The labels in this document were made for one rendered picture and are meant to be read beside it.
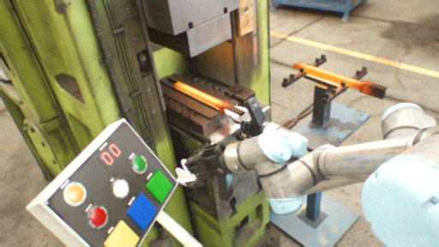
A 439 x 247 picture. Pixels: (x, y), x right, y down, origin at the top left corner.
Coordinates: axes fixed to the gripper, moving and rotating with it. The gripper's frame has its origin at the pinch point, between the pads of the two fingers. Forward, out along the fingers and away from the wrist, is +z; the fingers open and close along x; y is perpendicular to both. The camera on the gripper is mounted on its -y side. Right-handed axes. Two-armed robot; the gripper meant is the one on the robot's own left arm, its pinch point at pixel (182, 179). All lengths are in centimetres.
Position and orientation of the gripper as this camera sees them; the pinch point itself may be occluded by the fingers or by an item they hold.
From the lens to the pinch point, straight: 102.5
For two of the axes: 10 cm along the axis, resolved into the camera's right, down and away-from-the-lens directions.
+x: -3.5, 5.8, -7.4
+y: -5.5, -7.6, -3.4
